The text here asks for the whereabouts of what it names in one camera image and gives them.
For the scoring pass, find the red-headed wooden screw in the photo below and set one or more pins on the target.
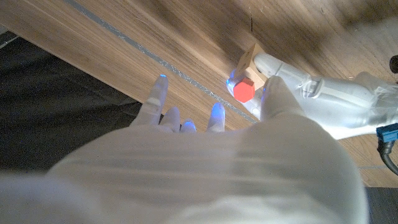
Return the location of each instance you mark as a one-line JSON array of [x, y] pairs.
[[244, 90]]

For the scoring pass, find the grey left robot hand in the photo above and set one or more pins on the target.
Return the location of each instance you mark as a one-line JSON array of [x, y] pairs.
[[326, 96]]

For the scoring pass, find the wooden board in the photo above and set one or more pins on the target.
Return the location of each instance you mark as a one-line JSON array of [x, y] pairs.
[[161, 62]]

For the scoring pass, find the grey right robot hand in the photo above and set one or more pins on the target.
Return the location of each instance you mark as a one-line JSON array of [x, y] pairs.
[[202, 174]]

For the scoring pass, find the black backdrop curtain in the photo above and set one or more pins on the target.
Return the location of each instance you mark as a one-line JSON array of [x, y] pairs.
[[46, 102]]

